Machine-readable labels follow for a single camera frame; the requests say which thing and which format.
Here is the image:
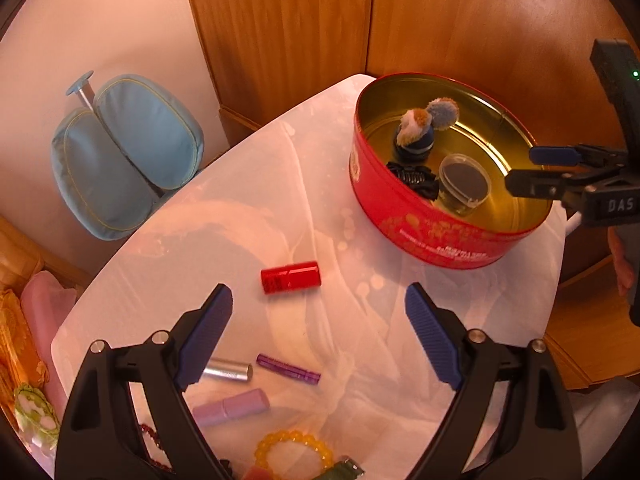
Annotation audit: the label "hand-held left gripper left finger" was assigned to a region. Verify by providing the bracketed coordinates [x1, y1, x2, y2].
[54, 283, 234, 480]

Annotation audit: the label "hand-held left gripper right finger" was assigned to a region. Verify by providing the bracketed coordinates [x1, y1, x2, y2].
[404, 282, 583, 480]

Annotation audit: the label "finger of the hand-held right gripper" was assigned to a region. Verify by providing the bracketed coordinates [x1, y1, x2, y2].
[504, 162, 626, 211]
[529, 142, 626, 168]

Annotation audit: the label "silver lipstick tube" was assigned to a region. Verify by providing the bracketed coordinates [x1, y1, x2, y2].
[202, 358, 254, 383]

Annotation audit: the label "lilac lipstick tube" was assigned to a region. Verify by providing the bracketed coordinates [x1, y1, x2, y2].
[192, 388, 271, 427]

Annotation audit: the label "slim purple tube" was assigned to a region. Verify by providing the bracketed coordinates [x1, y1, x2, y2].
[256, 353, 322, 387]

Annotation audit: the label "red lipstick tube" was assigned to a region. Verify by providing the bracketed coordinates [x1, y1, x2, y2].
[260, 260, 321, 296]

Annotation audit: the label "red round metal tin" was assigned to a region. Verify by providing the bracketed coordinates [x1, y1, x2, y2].
[348, 74, 555, 271]

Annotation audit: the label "dark red bead bracelet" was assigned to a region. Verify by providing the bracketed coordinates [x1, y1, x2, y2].
[139, 422, 176, 476]

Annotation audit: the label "black hair claw clip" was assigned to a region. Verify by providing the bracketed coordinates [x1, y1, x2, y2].
[386, 160, 441, 196]

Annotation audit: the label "yellow bead bracelet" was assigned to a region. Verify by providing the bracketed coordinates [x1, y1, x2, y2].
[256, 430, 334, 476]

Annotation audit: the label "green strap wristwatch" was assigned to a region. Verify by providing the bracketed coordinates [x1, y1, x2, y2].
[320, 455, 366, 480]

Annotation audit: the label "person's right hand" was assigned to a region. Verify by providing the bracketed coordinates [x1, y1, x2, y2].
[611, 230, 637, 297]

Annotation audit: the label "blue plush earmuffs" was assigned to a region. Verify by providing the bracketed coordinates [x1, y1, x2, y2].
[394, 99, 461, 163]

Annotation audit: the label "pink cloth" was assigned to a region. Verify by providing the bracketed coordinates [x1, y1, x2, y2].
[21, 270, 76, 386]

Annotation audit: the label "green floral cloth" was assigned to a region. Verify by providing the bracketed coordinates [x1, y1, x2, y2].
[14, 384, 61, 448]

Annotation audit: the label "yellow lace cloth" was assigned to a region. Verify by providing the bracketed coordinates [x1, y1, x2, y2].
[0, 290, 48, 401]

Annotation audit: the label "person's grey clothing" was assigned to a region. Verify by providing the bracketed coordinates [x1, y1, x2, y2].
[570, 380, 640, 480]

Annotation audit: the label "light blue chair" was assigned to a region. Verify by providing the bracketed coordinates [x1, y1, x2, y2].
[50, 74, 206, 242]

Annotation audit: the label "wooden wardrobe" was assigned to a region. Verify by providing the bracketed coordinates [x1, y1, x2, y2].
[180, 0, 640, 286]

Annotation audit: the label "chair backrest post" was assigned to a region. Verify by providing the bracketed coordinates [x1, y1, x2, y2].
[65, 70, 97, 111]

